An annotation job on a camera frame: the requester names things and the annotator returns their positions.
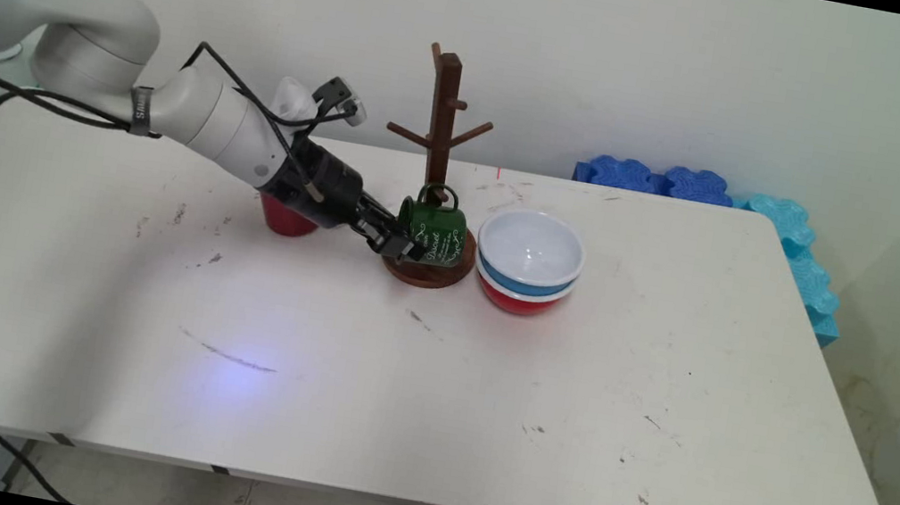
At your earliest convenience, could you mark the white vented camera mount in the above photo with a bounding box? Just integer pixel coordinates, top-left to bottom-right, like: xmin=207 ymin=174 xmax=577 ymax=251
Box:
xmin=267 ymin=74 xmax=325 ymax=133

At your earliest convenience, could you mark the red bowl white rim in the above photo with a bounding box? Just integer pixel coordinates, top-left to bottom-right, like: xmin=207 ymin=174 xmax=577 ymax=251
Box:
xmin=469 ymin=259 xmax=577 ymax=324

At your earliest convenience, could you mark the light blue foam block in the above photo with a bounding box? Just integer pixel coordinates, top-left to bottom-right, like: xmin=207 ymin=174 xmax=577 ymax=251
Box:
xmin=779 ymin=250 xmax=848 ymax=320
xmin=804 ymin=310 xmax=845 ymax=352
xmin=739 ymin=192 xmax=821 ymax=261

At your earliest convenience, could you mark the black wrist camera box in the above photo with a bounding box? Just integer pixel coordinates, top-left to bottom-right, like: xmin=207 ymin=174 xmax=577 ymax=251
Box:
xmin=309 ymin=73 xmax=372 ymax=129

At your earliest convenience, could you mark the grey metal table leg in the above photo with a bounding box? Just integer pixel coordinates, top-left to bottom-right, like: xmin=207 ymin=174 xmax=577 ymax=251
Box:
xmin=0 ymin=435 xmax=39 ymax=496

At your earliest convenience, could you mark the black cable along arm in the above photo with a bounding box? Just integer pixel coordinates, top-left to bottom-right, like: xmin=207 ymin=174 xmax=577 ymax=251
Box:
xmin=0 ymin=10 xmax=365 ymax=228

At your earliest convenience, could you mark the dark blue foam block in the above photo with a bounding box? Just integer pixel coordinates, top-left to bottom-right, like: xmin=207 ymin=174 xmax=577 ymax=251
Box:
xmin=661 ymin=164 xmax=739 ymax=210
xmin=572 ymin=150 xmax=669 ymax=198

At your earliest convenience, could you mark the red enamel mug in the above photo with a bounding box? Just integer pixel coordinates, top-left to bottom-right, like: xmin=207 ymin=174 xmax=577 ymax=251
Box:
xmin=253 ymin=190 xmax=325 ymax=242

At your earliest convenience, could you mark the blue bowl white inside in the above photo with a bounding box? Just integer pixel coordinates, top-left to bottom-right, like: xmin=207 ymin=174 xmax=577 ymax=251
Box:
xmin=470 ymin=202 xmax=592 ymax=303

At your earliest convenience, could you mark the dark wooden mug tree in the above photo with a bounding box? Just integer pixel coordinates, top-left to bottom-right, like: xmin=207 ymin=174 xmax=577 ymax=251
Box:
xmin=363 ymin=37 xmax=508 ymax=296

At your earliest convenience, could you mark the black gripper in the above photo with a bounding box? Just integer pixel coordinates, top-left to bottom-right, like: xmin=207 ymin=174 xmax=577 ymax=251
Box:
xmin=252 ymin=129 xmax=441 ymax=267

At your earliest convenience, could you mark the black strap around arm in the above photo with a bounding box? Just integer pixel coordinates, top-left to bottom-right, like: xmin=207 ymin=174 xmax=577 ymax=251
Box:
xmin=125 ymin=84 xmax=159 ymax=139

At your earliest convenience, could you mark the green enamel mug white lettering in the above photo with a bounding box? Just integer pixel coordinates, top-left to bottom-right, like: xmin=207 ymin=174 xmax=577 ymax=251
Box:
xmin=392 ymin=178 xmax=475 ymax=272

